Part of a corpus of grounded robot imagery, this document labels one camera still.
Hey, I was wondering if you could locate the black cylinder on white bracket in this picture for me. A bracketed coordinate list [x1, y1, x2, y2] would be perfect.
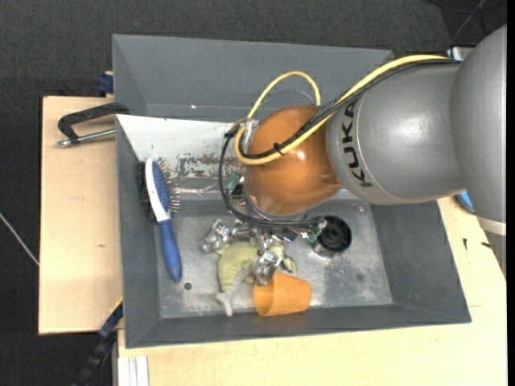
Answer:
[303, 214, 354, 259]

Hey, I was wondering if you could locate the orange plastic cup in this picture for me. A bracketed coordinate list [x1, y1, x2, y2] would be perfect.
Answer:
[253, 270, 313, 318]

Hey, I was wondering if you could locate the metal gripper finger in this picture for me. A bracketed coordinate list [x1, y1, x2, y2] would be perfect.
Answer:
[253, 250, 284, 287]
[202, 219, 244, 255]

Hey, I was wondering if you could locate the pale green toy animal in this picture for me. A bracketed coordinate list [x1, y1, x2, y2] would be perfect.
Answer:
[214, 240, 299, 318]

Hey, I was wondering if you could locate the blue and white hairbrush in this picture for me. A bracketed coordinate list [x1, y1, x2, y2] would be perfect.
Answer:
[138, 157, 183, 284]

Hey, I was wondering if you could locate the grey metal bin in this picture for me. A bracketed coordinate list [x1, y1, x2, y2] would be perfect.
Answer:
[111, 33, 472, 350]

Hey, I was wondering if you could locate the pale wood board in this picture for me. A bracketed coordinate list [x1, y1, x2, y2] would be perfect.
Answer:
[38, 95, 124, 336]

